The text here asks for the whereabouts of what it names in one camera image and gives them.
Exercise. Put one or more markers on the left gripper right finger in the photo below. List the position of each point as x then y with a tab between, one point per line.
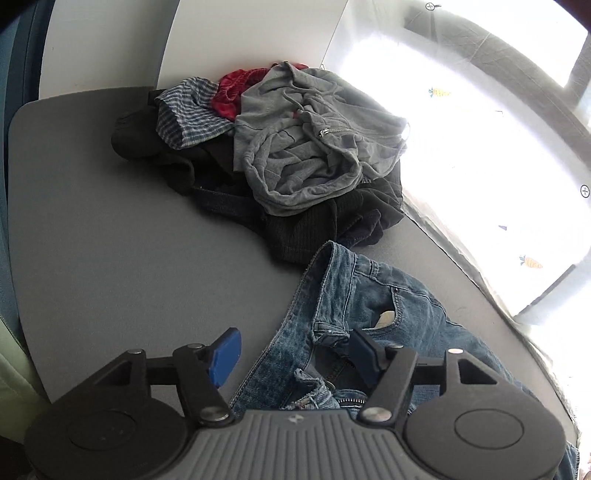
388	372

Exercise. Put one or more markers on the grey zip hoodie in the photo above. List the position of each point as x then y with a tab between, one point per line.
340	138

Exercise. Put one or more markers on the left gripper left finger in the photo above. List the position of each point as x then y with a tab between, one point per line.
201	370

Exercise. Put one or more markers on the blue checked shirt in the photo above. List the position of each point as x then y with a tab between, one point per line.
185	117

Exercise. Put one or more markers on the black garment pile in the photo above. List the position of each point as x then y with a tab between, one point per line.
205	173

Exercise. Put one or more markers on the blue denim jeans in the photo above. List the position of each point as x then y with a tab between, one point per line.
468	417

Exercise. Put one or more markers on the white printed storage bag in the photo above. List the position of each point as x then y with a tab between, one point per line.
497	169

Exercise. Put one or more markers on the red garment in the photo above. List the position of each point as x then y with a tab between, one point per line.
233	94

